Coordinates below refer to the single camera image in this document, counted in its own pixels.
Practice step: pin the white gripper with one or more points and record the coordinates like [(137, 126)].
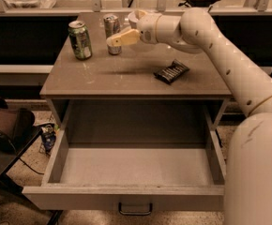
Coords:
[(146, 27)]

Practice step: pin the silver redbull can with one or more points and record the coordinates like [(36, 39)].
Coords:
[(112, 27)]

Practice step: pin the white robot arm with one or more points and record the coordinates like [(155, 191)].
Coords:
[(248, 182)]

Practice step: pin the green soda can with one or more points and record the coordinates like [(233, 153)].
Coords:
[(80, 40)]

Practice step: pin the grey drawer cabinet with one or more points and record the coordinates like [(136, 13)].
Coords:
[(115, 100)]

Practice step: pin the open grey top drawer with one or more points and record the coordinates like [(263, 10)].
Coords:
[(180, 177)]

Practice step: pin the black snack bar packet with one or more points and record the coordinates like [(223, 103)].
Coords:
[(172, 72)]

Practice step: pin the crumpled snack wrapper on floor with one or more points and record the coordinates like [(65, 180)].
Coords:
[(48, 137)]

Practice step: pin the dark brown bag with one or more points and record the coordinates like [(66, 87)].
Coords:
[(15, 125)]

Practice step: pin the black side table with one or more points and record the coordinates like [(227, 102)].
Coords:
[(16, 171)]

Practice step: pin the black drawer handle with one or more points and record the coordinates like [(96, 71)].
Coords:
[(130, 210)]

